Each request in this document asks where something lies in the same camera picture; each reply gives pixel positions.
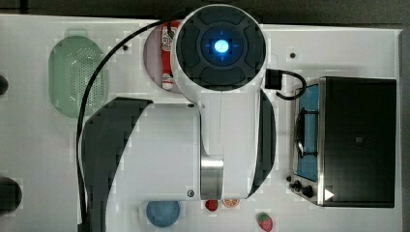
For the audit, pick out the green perforated colander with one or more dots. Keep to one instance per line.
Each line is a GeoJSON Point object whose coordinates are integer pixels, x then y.
{"type": "Point", "coordinates": [71, 64]}

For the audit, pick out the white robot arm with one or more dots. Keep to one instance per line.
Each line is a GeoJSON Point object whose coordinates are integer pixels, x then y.
{"type": "Point", "coordinates": [219, 143]}

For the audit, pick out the red ketchup bottle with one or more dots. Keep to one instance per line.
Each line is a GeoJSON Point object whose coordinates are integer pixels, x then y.
{"type": "Point", "coordinates": [168, 31]}

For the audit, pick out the small red strawberry toy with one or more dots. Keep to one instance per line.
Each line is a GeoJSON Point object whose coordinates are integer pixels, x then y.
{"type": "Point", "coordinates": [211, 205]}

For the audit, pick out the large red strawberry toy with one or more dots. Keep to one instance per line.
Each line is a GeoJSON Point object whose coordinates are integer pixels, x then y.
{"type": "Point", "coordinates": [265, 222]}

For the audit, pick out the black toaster oven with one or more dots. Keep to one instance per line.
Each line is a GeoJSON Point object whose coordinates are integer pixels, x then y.
{"type": "Point", "coordinates": [344, 144]}

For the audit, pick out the pink oval plate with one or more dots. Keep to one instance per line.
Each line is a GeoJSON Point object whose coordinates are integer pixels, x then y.
{"type": "Point", "coordinates": [152, 58]}

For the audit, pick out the black cylinder post lower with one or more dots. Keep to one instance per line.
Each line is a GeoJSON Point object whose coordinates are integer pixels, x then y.
{"type": "Point", "coordinates": [10, 195]}

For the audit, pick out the blue bowl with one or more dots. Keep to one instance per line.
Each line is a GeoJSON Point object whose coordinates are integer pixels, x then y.
{"type": "Point", "coordinates": [163, 213]}

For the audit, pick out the orange slice toy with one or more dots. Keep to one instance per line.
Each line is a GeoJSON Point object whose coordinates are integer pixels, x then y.
{"type": "Point", "coordinates": [230, 203]}

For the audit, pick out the black cylinder post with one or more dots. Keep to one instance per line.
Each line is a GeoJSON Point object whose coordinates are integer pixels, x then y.
{"type": "Point", "coordinates": [4, 85]}
{"type": "Point", "coordinates": [10, 195]}

